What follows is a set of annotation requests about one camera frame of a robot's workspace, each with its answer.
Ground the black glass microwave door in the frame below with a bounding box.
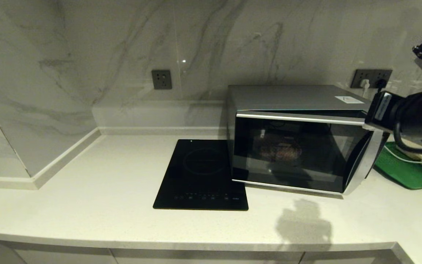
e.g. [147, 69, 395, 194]
[232, 111, 384, 196]

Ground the purple plate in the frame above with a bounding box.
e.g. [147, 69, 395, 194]
[259, 141, 303, 162]

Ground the white paper sheet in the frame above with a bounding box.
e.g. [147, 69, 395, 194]
[335, 96, 365, 104]

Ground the silver Panasonic microwave oven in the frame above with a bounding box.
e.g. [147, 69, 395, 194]
[228, 85, 388, 196]

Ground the green plastic tray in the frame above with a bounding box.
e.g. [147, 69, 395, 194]
[374, 142, 422, 190]

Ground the grey cabinet door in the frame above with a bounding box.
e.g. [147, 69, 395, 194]
[299, 250, 406, 264]

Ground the black induction cooktop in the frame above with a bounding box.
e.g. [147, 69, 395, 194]
[153, 139, 249, 211]

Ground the white power cord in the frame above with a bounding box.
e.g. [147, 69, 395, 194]
[384, 146, 422, 181]

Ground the grey double wall socket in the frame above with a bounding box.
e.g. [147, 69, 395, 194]
[352, 69, 393, 88]

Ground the grey single wall socket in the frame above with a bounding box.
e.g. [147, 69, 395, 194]
[152, 70, 172, 90]

